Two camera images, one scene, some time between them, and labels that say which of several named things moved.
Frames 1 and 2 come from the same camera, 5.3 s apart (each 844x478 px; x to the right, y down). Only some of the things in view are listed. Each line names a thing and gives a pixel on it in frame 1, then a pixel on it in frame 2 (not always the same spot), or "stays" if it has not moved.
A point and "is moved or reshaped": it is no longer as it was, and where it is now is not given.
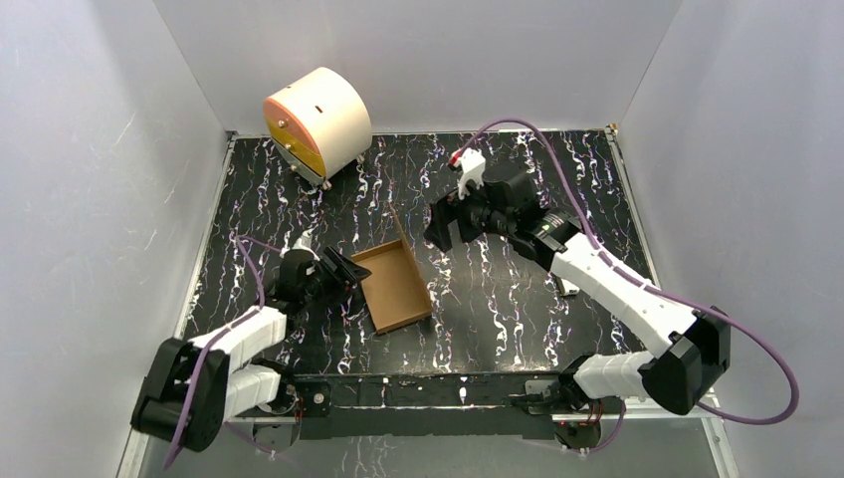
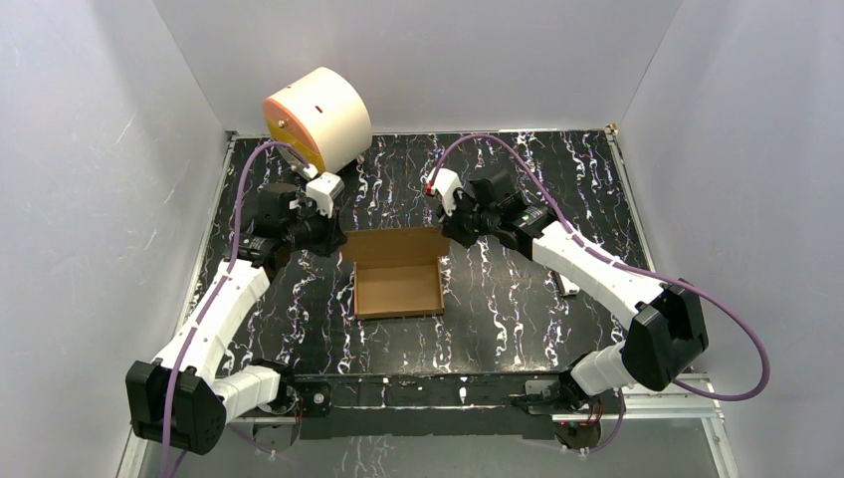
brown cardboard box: [396, 291] is moved or reshaped
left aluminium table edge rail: [187, 305] stays
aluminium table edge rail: [612, 131] stays
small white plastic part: [569, 288] stays
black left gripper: [331, 272] -> [327, 233]
